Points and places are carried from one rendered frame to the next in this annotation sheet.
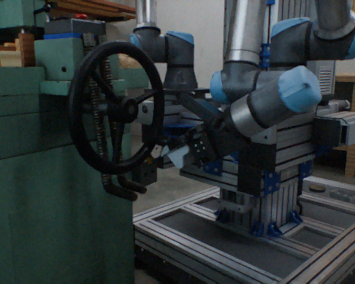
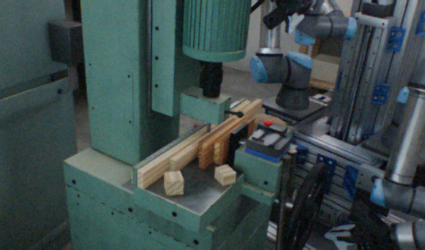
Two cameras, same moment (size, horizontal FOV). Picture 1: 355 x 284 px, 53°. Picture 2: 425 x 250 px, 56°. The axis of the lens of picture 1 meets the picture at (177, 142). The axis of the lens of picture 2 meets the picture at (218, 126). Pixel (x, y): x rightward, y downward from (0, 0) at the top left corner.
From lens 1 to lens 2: 0.80 m
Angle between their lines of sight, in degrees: 16
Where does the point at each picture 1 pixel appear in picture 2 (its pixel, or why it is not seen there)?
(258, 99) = (423, 237)
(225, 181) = (332, 199)
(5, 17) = (197, 111)
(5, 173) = not seen: outside the picture
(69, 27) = (275, 154)
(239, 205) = (334, 211)
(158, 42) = (282, 69)
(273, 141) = not seen: hidden behind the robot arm
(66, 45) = (272, 168)
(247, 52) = (407, 178)
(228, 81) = (388, 197)
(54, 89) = (257, 197)
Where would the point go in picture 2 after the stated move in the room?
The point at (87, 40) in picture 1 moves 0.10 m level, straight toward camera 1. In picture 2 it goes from (287, 163) to (305, 184)
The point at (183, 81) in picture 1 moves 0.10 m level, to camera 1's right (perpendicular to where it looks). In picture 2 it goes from (299, 103) to (321, 104)
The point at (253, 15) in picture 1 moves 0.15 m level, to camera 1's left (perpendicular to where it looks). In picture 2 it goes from (417, 150) to (364, 149)
